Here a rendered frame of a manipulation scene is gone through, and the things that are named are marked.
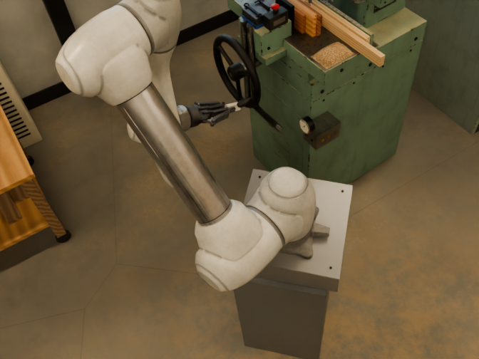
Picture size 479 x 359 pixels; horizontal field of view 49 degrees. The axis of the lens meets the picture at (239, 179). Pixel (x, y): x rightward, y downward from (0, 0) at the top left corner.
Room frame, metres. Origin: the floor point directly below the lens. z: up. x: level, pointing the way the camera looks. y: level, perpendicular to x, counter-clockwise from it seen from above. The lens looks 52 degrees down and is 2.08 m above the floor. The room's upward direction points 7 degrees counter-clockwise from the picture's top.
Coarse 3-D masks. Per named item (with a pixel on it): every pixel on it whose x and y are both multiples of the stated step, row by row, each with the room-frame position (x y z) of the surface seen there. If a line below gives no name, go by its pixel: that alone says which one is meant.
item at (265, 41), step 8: (248, 24) 1.55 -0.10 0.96; (288, 24) 1.53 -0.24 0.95; (240, 32) 1.59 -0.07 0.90; (256, 32) 1.50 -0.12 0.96; (264, 32) 1.50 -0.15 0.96; (272, 32) 1.50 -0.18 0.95; (280, 32) 1.52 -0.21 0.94; (288, 32) 1.53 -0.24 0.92; (256, 40) 1.50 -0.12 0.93; (264, 40) 1.48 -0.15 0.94; (272, 40) 1.50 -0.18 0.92; (280, 40) 1.52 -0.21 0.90; (256, 48) 1.51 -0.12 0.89; (264, 48) 1.48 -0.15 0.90; (272, 48) 1.50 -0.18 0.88
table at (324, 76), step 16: (240, 0) 1.79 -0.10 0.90; (256, 0) 1.78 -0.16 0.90; (272, 0) 1.77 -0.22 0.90; (240, 16) 1.77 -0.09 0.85; (288, 48) 1.49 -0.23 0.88; (304, 48) 1.45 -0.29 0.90; (320, 48) 1.44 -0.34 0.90; (352, 48) 1.42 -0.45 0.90; (304, 64) 1.41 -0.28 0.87; (320, 64) 1.36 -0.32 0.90; (336, 64) 1.35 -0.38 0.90; (352, 64) 1.38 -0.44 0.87; (320, 80) 1.34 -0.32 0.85
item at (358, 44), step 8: (312, 8) 1.63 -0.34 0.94; (328, 16) 1.56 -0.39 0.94; (328, 24) 1.54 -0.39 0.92; (336, 24) 1.51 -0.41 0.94; (336, 32) 1.50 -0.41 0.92; (344, 32) 1.47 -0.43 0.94; (352, 32) 1.46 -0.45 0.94; (344, 40) 1.46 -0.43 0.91; (352, 40) 1.43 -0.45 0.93; (360, 40) 1.41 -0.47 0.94; (360, 48) 1.39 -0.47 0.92; (368, 48) 1.36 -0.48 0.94; (368, 56) 1.36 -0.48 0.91; (376, 56) 1.33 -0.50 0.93; (384, 56) 1.32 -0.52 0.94; (376, 64) 1.32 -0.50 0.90
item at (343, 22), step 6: (312, 0) 1.66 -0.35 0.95; (318, 6) 1.62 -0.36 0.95; (324, 6) 1.61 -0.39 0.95; (324, 12) 1.59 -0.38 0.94; (330, 12) 1.57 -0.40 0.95; (336, 18) 1.54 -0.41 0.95; (342, 18) 1.53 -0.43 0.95; (342, 24) 1.51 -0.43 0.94; (348, 24) 1.49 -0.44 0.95; (354, 30) 1.46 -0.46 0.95; (360, 30) 1.45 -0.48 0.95; (360, 36) 1.43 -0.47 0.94; (366, 36) 1.41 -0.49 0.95
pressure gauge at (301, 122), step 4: (308, 116) 1.33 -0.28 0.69; (300, 120) 1.33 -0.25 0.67; (304, 120) 1.31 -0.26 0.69; (308, 120) 1.31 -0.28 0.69; (312, 120) 1.31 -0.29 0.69; (300, 124) 1.33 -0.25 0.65; (304, 124) 1.31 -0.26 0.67; (308, 124) 1.30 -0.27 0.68; (312, 124) 1.30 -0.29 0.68; (304, 128) 1.31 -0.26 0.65; (308, 128) 1.29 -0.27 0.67; (312, 128) 1.29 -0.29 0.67; (304, 132) 1.30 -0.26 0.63; (308, 132) 1.29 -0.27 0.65
